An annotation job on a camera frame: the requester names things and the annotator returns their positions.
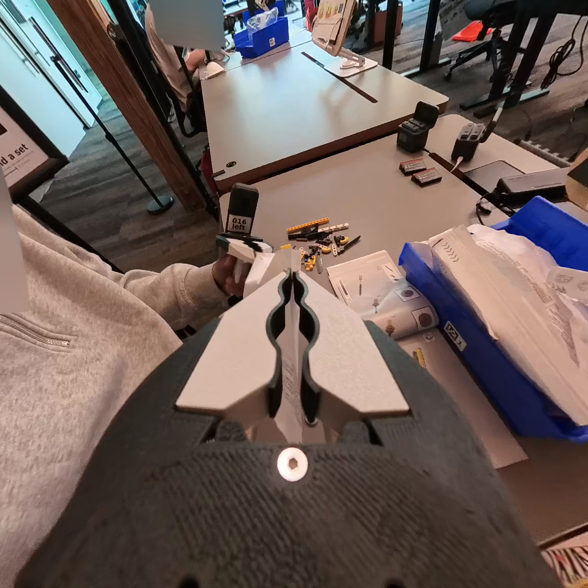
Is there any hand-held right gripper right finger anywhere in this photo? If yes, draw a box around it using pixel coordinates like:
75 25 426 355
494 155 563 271
295 270 411 435

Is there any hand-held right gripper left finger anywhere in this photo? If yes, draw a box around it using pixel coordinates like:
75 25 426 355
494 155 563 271
175 269 296 432

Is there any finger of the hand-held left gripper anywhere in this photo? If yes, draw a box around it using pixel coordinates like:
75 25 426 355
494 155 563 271
246 241 277 265

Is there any large printed paper lego bag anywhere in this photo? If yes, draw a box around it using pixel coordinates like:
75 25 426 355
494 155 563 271
243 248 328 445

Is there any blue storage bin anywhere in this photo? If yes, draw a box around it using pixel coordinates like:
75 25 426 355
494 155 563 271
399 195 588 444
233 8 291 59

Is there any heap of white paper bags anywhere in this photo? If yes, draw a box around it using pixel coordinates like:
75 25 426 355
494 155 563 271
427 224 588 423

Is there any person's left forearm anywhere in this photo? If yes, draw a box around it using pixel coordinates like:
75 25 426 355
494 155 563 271
117 262 230 334

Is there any long yellow lego beam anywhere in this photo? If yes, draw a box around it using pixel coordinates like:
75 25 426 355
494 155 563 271
287 216 330 233

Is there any pile of small lego pieces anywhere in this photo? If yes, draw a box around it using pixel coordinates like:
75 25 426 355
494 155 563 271
280 230 362 274

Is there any lego instruction booklet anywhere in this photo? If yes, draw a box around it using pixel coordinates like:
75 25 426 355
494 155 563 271
327 250 529 469

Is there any person's left hand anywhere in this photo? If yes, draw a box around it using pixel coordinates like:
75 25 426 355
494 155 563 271
212 255 249 298

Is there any wooden pillar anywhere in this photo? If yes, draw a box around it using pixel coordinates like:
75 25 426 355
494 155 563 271
46 0 208 213

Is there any black battery charger case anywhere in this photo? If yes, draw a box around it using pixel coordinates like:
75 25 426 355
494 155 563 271
396 100 440 153

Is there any framed sign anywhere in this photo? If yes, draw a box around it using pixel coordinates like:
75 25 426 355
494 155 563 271
0 85 70 199

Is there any small black battery charger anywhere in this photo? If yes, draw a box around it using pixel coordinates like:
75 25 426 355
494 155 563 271
451 122 488 162

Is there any black power adapter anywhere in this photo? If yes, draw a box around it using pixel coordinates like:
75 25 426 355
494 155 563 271
495 168 570 199

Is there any grey power strip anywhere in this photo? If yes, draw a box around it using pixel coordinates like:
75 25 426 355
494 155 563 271
519 138 577 168

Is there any zebra striped sticker sheet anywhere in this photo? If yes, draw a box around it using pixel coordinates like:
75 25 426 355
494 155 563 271
542 544 588 588

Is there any black stanchion post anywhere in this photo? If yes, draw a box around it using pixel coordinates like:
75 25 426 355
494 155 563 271
46 53 175 216

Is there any black adapter cable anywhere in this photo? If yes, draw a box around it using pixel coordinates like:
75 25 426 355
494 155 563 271
475 190 511 217

